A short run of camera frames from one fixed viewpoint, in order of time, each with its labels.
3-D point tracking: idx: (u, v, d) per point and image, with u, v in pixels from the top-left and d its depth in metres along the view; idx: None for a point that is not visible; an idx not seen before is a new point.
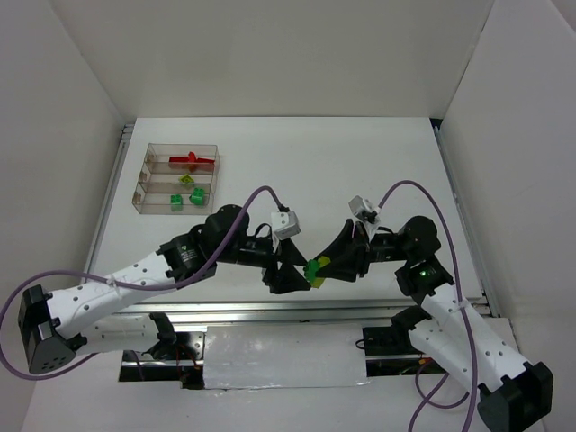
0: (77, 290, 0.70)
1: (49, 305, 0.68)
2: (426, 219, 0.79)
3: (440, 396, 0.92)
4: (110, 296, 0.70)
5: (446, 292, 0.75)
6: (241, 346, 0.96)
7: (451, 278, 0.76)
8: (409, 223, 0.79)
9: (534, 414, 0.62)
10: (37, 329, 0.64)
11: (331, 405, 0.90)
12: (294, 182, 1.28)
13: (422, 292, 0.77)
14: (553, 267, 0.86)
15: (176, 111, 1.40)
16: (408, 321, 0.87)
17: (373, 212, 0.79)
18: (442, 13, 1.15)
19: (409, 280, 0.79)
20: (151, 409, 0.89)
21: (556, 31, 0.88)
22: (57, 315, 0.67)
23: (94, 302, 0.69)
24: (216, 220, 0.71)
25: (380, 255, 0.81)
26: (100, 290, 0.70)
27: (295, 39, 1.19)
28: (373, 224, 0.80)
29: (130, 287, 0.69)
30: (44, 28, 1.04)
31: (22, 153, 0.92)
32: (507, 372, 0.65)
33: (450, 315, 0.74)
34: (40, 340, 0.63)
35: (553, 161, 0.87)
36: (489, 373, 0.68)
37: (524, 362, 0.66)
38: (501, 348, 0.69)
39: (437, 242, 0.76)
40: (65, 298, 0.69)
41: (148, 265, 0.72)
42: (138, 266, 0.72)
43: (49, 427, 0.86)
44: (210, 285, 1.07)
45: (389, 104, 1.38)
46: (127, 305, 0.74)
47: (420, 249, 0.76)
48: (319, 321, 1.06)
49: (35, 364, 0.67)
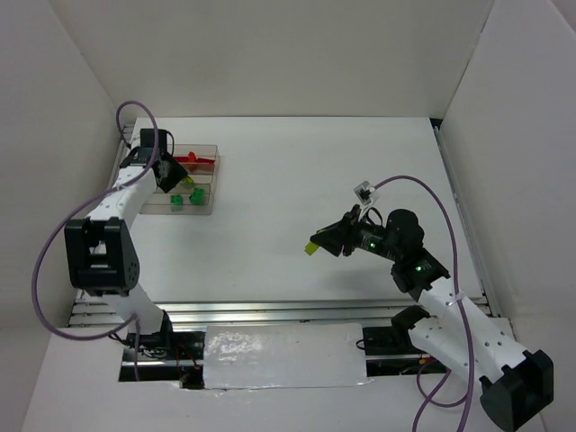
0: (100, 204, 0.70)
1: (94, 219, 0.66)
2: (408, 211, 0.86)
3: (439, 393, 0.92)
4: (127, 193, 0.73)
5: (443, 286, 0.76)
6: (241, 346, 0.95)
7: (445, 272, 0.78)
8: (392, 216, 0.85)
9: (538, 404, 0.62)
10: (107, 229, 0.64)
11: (331, 405, 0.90)
12: (294, 181, 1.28)
13: (418, 288, 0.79)
14: (552, 266, 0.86)
15: (177, 111, 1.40)
16: (407, 321, 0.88)
17: (369, 191, 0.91)
18: (442, 13, 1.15)
19: (405, 276, 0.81)
20: (151, 409, 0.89)
21: (555, 29, 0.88)
22: (106, 218, 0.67)
23: (123, 200, 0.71)
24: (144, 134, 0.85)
25: (364, 240, 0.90)
26: (115, 194, 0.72)
27: (295, 39, 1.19)
28: (368, 202, 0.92)
29: (138, 175, 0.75)
30: (44, 29, 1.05)
31: (22, 152, 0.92)
32: (507, 362, 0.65)
33: (446, 309, 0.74)
34: (118, 231, 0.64)
35: (553, 160, 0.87)
36: (490, 364, 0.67)
37: (524, 350, 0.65)
38: (500, 338, 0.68)
39: (419, 230, 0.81)
40: (95, 211, 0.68)
41: (129, 172, 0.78)
42: (121, 175, 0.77)
43: (50, 427, 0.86)
44: (211, 285, 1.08)
45: (389, 103, 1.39)
46: (137, 208, 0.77)
47: (404, 239, 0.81)
48: (319, 320, 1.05)
49: (121, 267, 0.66)
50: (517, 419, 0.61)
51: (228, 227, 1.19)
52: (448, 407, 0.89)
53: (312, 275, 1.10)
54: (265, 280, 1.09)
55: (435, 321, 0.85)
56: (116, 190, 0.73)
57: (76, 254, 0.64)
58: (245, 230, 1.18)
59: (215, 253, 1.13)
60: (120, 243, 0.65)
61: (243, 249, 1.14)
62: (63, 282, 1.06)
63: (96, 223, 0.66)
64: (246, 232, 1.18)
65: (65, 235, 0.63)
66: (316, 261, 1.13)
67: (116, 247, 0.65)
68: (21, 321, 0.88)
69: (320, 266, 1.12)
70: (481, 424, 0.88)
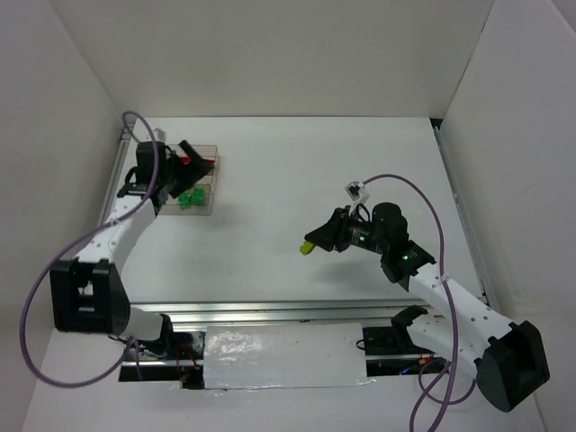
0: (92, 243, 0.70)
1: (83, 260, 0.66)
2: (392, 204, 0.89)
3: (440, 393, 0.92)
4: (121, 229, 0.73)
5: (429, 271, 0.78)
6: (241, 346, 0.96)
7: (432, 258, 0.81)
8: (376, 209, 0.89)
9: (533, 380, 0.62)
10: (94, 274, 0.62)
11: (331, 405, 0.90)
12: (294, 181, 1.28)
13: (407, 277, 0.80)
14: (552, 266, 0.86)
15: (176, 112, 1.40)
16: (405, 319, 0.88)
17: (357, 186, 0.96)
18: (442, 13, 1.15)
19: (394, 266, 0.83)
20: (151, 409, 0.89)
21: (556, 29, 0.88)
22: (95, 259, 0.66)
23: (116, 238, 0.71)
24: (141, 148, 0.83)
25: (354, 235, 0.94)
26: (109, 231, 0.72)
27: (294, 39, 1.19)
28: (358, 198, 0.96)
29: (133, 211, 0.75)
30: (43, 29, 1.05)
31: (22, 152, 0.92)
32: (493, 334, 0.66)
33: (433, 292, 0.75)
34: (105, 276, 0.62)
35: (553, 160, 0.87)
36: (477, 339, 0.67)
37: (510, 323, 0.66)
38: (487, 313, 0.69)
39: (403, 221, 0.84)
40: (86, 252, 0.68)
41: (125, 203, 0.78)
42: (117, 207, 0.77)
43: (50, 427, 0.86)
44: (211, 286, 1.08)
45: (390, 103, 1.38)
46: (130, 244, 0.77)
47: (388, 230, 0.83)
48: (319, 321, 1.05)
49: (110, 313, 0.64)
50: (512, 395, 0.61)
51: (227, 227, 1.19)
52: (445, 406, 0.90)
53: (312, 275, 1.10)
54: (265, 280, 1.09)
55: (431, 317, 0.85)
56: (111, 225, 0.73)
57: (63, 296, 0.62)
58: (245, 231, 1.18)
59: (215, 253, 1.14)
60: (107, 288, 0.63)
61: (243, 250, 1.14)
62: None
63: (85, 265, 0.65)
64: (247, 232, 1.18)
65: (52, 277, 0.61)
66: (316, 260, 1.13)
67: (103, 293, 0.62)
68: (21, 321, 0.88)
69: (320, 266, 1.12)
70: (481, 424, 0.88)
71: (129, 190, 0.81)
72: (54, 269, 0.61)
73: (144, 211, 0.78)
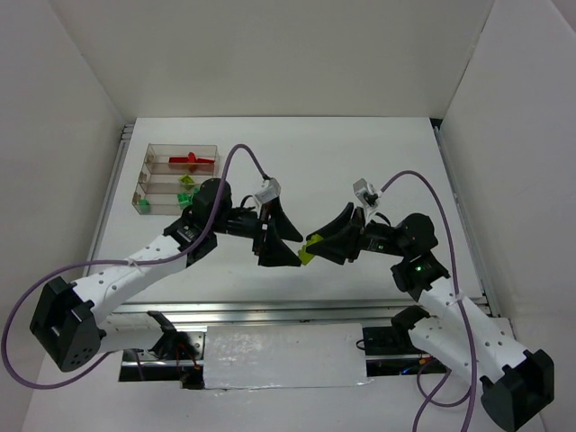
0: (100, 274, 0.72)
1: (76, 289, 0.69)
2: (422, 215, 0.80)
3: (439, 394, 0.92)
4: (134, 274, 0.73)
5: (443, 286, 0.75)
6: (241, 346, 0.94)
7: (445, 272, 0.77)
8: (406, 220, 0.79)
9: (538, 404, 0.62)
10: (73, 314, 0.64)
11: (331, 405, 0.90)
12: (294, 181, 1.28)
13: (418, 289, 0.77)
14: (552, 267, 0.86)
15: (177, 112, 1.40)
16: (407, 321, 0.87)
17: (375, 195, 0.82)
18: (442, 13, 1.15)
19: (406, 276, 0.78)
20: (151, 410, 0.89)
21: (556, 31, 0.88)
22: (85, 295, 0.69)
23: (120, 282, 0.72)
24: (202, 196, 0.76)
25: (371, 244, 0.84)
26: (121, 270, 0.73)
27: (295, 39, 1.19)
28: (374, 208, 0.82)
29: (151, 262, 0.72)
30: (44, 29, 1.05)
31: (22, 152, 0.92)
32: (508, 362, 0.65)
33: (446, 309, 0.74)
34: (77, 323, 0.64)
35: (554, 160, 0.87)
36: (490, 364, 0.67)
37: (524, 350, 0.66)
38: (500, 338, 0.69)
39: (435, 240, 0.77)
40: (87, 283, 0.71)
41: (158, 244, 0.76)
42: (150, 247, 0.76)
43: (49, 427, 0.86)
44: (211, 285, 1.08)
45: (390, 103, 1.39)
46: (146, 284, 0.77)
47: (416, 247, 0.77)
48: (319, 321, 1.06)
49: (63, 356, 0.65)
50: (519, 419, 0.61)
51: None
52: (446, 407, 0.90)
53: (312, 275, 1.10)
54: (265, 280, 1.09)
55: (435, 321, 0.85)
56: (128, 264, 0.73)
57: (44, 312, 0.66)
58: None
59: (215, 253, 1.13)
60: (74, 337, 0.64)
61: (243, 250, 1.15)
62: None
63: (76, 296, 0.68)
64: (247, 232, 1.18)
65: (49, 287, 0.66)
66: (316, 259, 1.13)
67: (70, 337, 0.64)
68: (21, 322, 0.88)
69: (320, 266, 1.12)
70: (481, 425, 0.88)
71: (177, 229, 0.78)
72: (49, 286, 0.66)
73: (171, 263, 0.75)
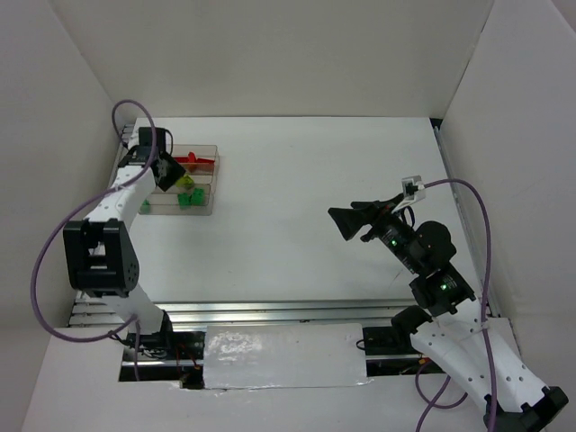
0: (99, 205, 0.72)
1: (94, 220, 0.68)
2: (442, 227, 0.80)
3: (443, 397, 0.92)
4: (127, 193, 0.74)
5: (467, 309, 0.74)
6: (241, 346, 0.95)
7: (472, 294, 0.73)
8: (425, 229, 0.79)
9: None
10: (106, 231, 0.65)
11: (331, 405, 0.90)
12: (293, 181, 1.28)
13: (440, 307, 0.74)
14: (551, 268, 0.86)
15: (177, 111, 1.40)
16: (408, 322, 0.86)
17: (418, 190, 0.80)
18: (443, 13, 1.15)
19: (427, 292, 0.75)
20: (150, 410, 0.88)
21: (557, 31, 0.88)
22: (106, 219, 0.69)
23: (122, 201, 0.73)
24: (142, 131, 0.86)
25: (387, 235, 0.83)
26: (114, 196, 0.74)
27: (294, 38, 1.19)
28: (412, 199, 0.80)
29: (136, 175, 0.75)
30: (44, 29, 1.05)
31: (21, 151, 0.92)
32: (526, 399, 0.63)
33: (471, 335, 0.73)
34: (116, 233, 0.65)
35: (554, 160, 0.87)
36: (506, 396, 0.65)
37: (543, 387, 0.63)
38: (522, 373, 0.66)
39: (454, 250, 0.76)
40: (96, 215, 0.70)
41: (127, 172, 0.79)
42: (120, 175, 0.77)
43: (50, 427, 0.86)
44: (212, 286, 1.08)
45: (389, 103, 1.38)
46: (135, 208, 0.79)
47: (433, 256, 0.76)
48: (319, 320, 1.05)
49: (121, 268, 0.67)
50: None
51: (228, 226, 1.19)
52: (449, 407, 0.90)
53: (312, 274, 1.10)
54: (266, 281, 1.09)
55: (437, 327, 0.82)
56: (115, 190, 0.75)
57: (76, 256, 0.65)
58: (246, 230, 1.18)
59: (216, 253, 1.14)
60: (119, 243, 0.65)
61: (243, 250, 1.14)
62: (63, 281, 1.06)
63: (96, 225, 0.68)
64: (247, 231, 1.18)
65: (65, 236, 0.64)
66: (316, 259, 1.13)
67: (117, 247, 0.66)
68: (21, 321, 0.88)
69: (320, 266, 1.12)
70: (481, 423, 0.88)
71: (129, 161, 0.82)
72: (67, 229, 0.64)
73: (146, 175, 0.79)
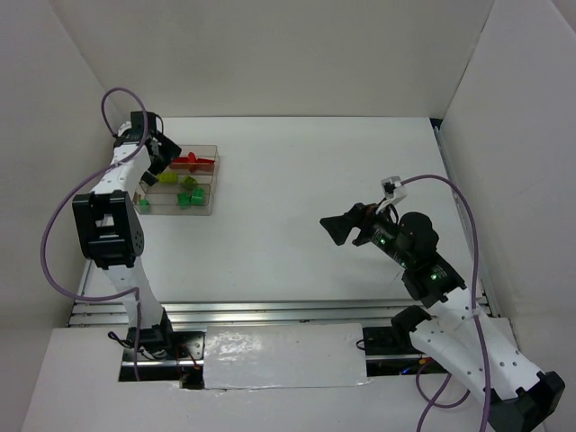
0: (102, 181, 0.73)
1: (99, 193, 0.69)
2: (423, 217, 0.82)
3: (443, 397, 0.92)
4: (128, 167, 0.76)
5: (460, 297, 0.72)
6: (241, 346, 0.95)
7: (463, 283, 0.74)
8: (406, 221, 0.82)
9: (538, 418, 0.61)
10: (112, 201, 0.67)
11: (331, 405, 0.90)
12: (293, 181, 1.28)
13: (432, 297, 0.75)
14: (551, 268, 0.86)
15: (177, 112, 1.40)
16: (407, 323, 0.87)
17: (395, 187, 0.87)
18: (442, 13, 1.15)
19: (418, 283, 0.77)
20: (150, 410, 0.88)
21: (556, 31, 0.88)
22: (111, 191, 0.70)
23: (123, 175, 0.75)
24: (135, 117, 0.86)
25: (375, 234, 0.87)
26: (114, 171, 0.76)
27: (294, 39, 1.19)
28: (391, 196, 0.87)
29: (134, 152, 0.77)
30: (43, 29, 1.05)
31: (20, 152, 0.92)
32: (521, 383, 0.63)
33: (463, 322, 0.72)
34: (122, 202, 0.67)
35: (553, 160, 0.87)
36: (501, 382, 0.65)
37: (537, 371, 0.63)
38: (515, 358, 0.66)
39: (435, 238, 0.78)
40: (100, 187, 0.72)
41: (124, 149, 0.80)
42: (118, 152, 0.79)
43: (51, 427, 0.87)
44: (212, 285, 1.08)
45: (389, 103, 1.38)
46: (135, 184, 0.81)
47: (417, 244, 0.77)
48: (319, 320, 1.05)
49: (129, 235, 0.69)
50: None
51: (228, 226, 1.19)
52: (449, 408, 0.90)
53: (312, 275, 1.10)
54: (266, 281, 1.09)
55: (436, 324, 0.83)
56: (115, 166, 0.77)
57: (85, 225, 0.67)
58: (245, 231, 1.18)
59: (219, 251, 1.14)
60: (126, 211, 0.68)
61: (243, 250, 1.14)
62: (62, 281, 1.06)
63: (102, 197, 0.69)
64: (247, 231, 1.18)
65: (74, 207, 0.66)
66: (316, 259, 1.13)
67: (124, 215, 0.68)
68: (21, 322, 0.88)
69: (320, 266, 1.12)
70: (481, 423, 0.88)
71: (122, 140, 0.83)
72: (76, 202, 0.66)
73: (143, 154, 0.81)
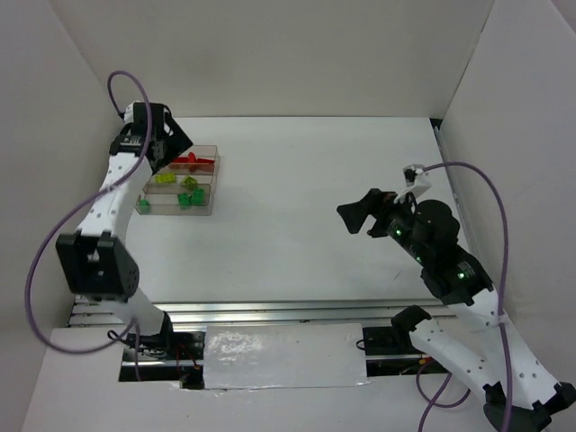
0: (92, 211, 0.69)
1: (85, 232, 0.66)
2: (439, 202, 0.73)
3: (443, 397, 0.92)
4: (120, 193, 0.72)
5: (486, 301, 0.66)
6: (241, 346, 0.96)
7: (490, 283, 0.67)
8: (422, 208, 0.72)
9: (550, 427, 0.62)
10: (99, 247, 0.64)
11: (331, 405, 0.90)
12: (293, 181, 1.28)
13: (455, 296, 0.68)
14: (551, 268, 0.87)
15: (176, 111, 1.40)
16: (407, 322, 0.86)
17: (417, 175, 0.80)
18: (442, 13, 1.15)
19: (441, 281, 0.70)
20: (150, 410, 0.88)
21: (556, 31, 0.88)
22: (100, 229, 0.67)
23: (115, 205, 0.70)
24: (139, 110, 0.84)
25: (391, 225, 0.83)
26: (106, 197, 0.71)
27: (294, 39, 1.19)
28: (412, 184, 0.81)
29: (128, 175, 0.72)
30: (43, 29, 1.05)
31: (21, 151, 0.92)
32: (538, 397, 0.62)
33: (487, 328, 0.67)
34: (110, 250, 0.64)
35: (553, 160, 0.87)
36: (517, 392, 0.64)
37: (555, 384, 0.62)
38: (535, 369, 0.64)
39: (455, 226, 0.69)
40: (88, 223, 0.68)
41: (120, 163, 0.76)
42: (112, 168, 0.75)
43: (51, 427, 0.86)
44: (212, 286, 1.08)
45: (388, 103, 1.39)
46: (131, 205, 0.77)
47: (436, 235, 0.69)
48: (319, 320, 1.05)
49: (117, 282, 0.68)
50: None
51: (228, 226, 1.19)
52: (450, 407, 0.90)
53: (312, 275, 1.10)
54: (266, 281, 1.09)
55: (435, 324, 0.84)
56: (107, 191, 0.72)
57: (72, 265, 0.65)
58: (245, 231, 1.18)
59: (219, 251, 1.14)
60: (113, 258, 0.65)
61: (243, 250, 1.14)
62: (62, 281, 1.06)
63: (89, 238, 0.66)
64: (247, 231, 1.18)
65: (58, 249, 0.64)
66: (316, 259, 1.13)
67: (112, 264, 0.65)
68: (21, 321, 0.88)
69: (320, 266, 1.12)
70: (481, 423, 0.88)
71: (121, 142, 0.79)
72: (60, 242, 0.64)
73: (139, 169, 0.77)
